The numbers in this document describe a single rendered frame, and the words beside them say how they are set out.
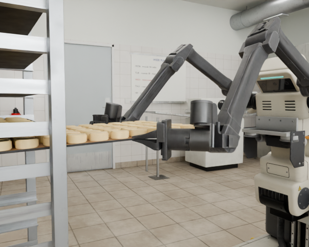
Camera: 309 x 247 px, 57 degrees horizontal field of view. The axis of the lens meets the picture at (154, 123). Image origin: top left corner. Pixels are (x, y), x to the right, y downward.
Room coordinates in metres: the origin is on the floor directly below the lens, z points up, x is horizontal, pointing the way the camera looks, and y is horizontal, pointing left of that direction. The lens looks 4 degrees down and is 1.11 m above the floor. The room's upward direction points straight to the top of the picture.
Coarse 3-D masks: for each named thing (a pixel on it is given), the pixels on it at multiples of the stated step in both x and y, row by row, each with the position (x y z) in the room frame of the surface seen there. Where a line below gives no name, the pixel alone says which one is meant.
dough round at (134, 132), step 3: (132, 129) 0.79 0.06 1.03; (135, 129) 0.78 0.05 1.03; (138, 129) 0.78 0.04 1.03; (141, 129) 0.78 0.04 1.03; (144, 129) 0.78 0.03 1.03; (129, 132) 0.79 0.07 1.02; (132, 132) 0.78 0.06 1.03; (135, 132) 0.77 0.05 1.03; (138, 132) 0.77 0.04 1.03; (141, 132) 0.78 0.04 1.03; (144, 132) 0.78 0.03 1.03; (129, 135) 0.79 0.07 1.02; (132, 135) 0.78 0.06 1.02; (135, 135) 0.77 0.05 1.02
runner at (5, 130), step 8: (0, 128) 0.58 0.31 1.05; (8, 128) 0.58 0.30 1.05; (16, 128) 0.59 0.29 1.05; (24, 128) 0.60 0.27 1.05; (32, 128) 0.61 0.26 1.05; (40, 128) 0.61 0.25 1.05; (48, 128) 0.62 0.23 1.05; (0, 136) 0.58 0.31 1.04; (8, 136) 0.58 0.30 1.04; (16, 136) 0.59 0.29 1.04; (24, 136) 0.60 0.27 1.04
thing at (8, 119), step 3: (9, 117) 0.92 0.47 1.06; (12, 117) 0.92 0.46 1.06; (15, 117) 0.92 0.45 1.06; (18, 117) 0.92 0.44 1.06; (21, 117) 0.92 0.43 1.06; (0, 120) 0.77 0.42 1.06; (3, 120) 0.78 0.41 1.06; (6, 120) 0.89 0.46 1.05; (9, 120) 0.79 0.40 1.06; (12, 120) 0.76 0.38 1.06; (15, 120) 0.76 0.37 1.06; (18, 120) 0.76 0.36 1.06; (21, 120) 0.76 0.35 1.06; (24, 120) 0.76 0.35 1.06; (27, 120) 0.76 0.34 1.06
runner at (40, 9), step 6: (0, 0) 0.58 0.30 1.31; (6, 0) 0.59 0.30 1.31; (12, 0) 0.59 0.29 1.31; (18, 0) 0.60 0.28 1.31; (24, 0) 0.60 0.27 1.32; (30, 0) 0.61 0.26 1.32; (36, 0) 0.61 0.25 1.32; (42, 0) 0.62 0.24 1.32; (6, 6) 0.61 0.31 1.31; (12, 6) 0.61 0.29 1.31; (18, 6) 0.61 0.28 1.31; (24, 6) 0.61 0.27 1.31; (30, 6) 0.61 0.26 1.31; (36, 6) 0.61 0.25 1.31; (42, 6) 0.62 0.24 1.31; (42, 12) 0.65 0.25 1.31
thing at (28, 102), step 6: (24, 72) 0.99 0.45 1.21; (30, 72) 1.00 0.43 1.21; (24, 78) 0.99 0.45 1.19; (30, 78) 1.00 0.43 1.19; (24, 102) 0.99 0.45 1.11; (30, 102) 0.99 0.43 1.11; (24, 108) 0.99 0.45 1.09; (30, 108) 0.99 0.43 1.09; (24, 114) 0.99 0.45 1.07; (30, 114) 0.99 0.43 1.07; (30, 156) 0.99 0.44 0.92; (30, 162) 0.99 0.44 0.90; (30, 180) 0.99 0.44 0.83; (30, 186) 0.99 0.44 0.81; (30, 204) 0.99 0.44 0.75; (30, 228) 0.99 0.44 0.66; (36, 228) 1.00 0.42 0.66; (30, 234) 0.99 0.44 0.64; (36, 234) 1.00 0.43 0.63; (30, 240) 0.99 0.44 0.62
